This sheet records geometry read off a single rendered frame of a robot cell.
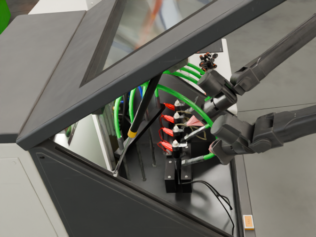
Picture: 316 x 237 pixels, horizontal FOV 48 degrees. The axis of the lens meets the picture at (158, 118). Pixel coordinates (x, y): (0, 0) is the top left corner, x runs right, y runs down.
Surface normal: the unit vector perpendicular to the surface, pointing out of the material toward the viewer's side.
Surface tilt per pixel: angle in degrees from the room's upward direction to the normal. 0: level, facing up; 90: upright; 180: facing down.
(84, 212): 90
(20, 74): 0
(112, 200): 90
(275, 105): 0
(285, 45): 61
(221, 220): 0
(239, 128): 36
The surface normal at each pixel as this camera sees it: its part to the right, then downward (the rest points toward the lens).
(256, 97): -0.11, -0.77
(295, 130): -0.19, 0.64
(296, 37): 0.07, 0.16
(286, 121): -0.63, -0.63
